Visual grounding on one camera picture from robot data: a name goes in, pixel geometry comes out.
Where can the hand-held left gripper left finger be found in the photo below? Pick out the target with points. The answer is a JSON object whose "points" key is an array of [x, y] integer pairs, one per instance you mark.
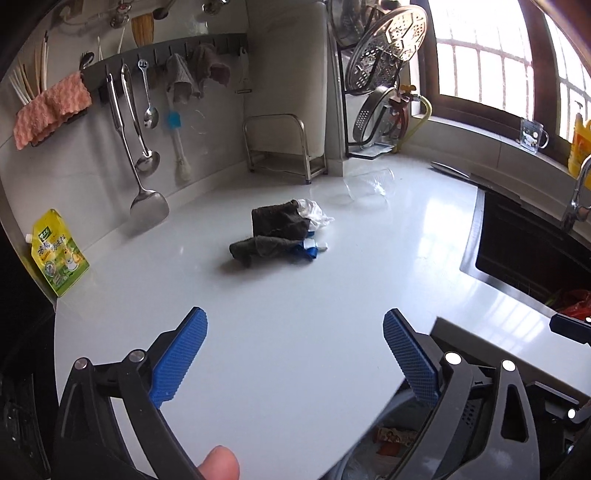
{"points": [[178, 360]]}

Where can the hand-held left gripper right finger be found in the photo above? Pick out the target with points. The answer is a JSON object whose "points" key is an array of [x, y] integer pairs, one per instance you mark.
{"points": [[411, 357]]}

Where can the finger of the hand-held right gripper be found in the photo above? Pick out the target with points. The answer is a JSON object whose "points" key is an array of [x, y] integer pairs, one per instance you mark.
{"points": [[572, 327]]}

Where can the grey trash bin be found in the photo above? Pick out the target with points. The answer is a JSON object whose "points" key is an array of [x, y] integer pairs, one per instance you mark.
{"points": [[392, 406]]}

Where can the person's left hand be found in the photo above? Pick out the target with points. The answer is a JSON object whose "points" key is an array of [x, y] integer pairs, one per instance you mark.
{"points": [[219, 464]]}

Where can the red plastic bag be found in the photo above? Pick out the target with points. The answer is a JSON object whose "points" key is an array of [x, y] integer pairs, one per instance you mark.
{"points": [[575, 307]]}

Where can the black kitchen sink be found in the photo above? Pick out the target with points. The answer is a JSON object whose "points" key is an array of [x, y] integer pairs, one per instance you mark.
{"points": [[517, 258]]}

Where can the steel faucet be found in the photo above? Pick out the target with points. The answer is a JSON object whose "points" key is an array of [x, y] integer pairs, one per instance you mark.
{"points": [[575, 198]]}

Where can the blue white small wrapper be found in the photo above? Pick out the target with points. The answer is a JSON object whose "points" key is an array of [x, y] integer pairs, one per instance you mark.
{"points": [[309, 249]]}

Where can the steel spatula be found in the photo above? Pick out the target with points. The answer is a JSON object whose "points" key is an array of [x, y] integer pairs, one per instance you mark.
{"points": [[150, 205]]}

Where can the yellow green seasoning pouch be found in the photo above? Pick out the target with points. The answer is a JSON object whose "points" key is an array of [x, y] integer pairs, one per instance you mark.
{"points": [[57, 256]]}

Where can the dark grey dishcloth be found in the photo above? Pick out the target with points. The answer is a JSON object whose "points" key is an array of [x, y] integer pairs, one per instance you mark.
{"points": [[277, 230]]}

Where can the crumpled clear plastic bag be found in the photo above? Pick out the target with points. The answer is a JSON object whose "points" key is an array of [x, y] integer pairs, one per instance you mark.
{"points": [[316, 212]]}

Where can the clear glass bowl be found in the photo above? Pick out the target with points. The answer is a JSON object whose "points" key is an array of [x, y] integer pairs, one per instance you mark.
{"points": [[369, 184]]}

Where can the yellow oil bottle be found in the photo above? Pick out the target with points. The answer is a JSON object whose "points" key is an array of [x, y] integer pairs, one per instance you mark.
{"points": [[581, 147]]}

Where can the kitchen knife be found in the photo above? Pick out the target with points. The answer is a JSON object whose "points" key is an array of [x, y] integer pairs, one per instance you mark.
{"points": [[455, 171]]}

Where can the clear cartoon cup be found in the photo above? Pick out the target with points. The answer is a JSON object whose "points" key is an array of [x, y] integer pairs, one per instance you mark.
{"points": [[533, 136]]}

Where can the blue white bottle brush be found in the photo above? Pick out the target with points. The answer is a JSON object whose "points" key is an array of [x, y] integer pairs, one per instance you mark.
{"points": [[181, 164]]}

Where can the steel ladle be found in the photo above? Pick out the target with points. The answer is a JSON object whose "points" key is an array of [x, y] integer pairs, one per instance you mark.
{"points": [[147, 161]]}

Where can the steel countertop stand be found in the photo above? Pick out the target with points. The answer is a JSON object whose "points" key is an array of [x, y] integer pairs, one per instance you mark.
{"points": [[277, 157]]}

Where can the small steel spoon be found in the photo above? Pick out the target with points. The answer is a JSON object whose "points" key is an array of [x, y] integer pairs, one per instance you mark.
{"points": [[150, 117]]}

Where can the brass gas valve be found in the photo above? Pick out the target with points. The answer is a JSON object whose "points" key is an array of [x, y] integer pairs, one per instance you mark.
{"points": [[401, 104]]}

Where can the black pot lid rack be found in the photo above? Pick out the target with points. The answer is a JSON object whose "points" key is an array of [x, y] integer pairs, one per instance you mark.
{"points": [[341, 92]]}

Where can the hanging grey rag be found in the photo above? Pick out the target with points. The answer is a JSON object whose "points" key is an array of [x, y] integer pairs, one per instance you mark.
{"points": [[182, 78]]}

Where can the pink textured cloth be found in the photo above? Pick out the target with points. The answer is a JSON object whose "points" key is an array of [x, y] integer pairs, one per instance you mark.
{"points": [[51, 108]]}

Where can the window with bars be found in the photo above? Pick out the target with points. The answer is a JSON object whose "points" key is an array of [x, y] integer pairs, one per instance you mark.
{"points": [[480, 50]]}

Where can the hanging brown rag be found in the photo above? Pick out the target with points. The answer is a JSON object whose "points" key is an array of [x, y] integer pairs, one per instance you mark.
{"points": [[210, 64]]}

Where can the perforated steel steamer plate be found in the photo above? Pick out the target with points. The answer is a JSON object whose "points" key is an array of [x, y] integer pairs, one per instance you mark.
{"points": [[388, 50]]}

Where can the steel fork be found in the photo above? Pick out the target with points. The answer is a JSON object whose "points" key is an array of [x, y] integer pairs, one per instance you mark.
{"points": [[86, 60]]}

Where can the bundle of chopsticks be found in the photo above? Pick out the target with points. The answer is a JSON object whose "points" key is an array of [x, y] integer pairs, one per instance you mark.
{"points": [[27, 83]]}

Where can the white cutting board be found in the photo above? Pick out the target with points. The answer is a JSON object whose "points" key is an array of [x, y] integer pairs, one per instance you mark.
{"points": [[286, 60]]}

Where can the wooden spatula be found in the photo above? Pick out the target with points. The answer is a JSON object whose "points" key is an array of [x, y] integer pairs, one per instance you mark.
{"points": [[142, 30]]}

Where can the large steel pot lid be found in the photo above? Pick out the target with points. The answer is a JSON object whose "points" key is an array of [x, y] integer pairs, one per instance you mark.
{"points": [[355, 18]]}

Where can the steel suction hook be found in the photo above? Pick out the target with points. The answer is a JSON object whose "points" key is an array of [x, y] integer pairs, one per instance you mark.
{"points": [[214, 5], [120, 16]]}

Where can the dark hanging spoon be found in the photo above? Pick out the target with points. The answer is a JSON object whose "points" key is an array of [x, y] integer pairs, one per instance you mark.
{"points": [[161, 11]]}

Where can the grey wall hook rack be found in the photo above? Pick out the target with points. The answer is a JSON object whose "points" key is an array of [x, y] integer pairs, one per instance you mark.
{"points": [[161, 48]]}

